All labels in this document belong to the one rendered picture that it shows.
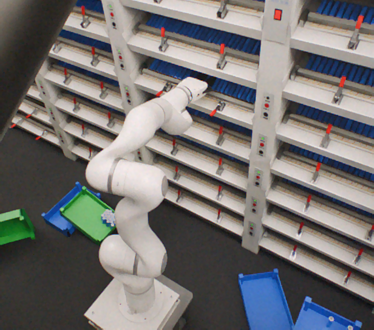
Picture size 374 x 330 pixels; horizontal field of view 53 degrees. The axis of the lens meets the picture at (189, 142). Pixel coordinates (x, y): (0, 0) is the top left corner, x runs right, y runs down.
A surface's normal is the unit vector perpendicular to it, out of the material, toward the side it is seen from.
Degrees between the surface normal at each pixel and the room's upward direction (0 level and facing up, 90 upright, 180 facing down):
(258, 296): 0
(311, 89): 21
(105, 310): 5
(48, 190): 0
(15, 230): 90
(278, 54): 90
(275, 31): 90
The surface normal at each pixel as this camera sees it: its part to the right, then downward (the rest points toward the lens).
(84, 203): 0.23, -0.57
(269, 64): -0.54, 0.60
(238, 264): -0.04, -0.72
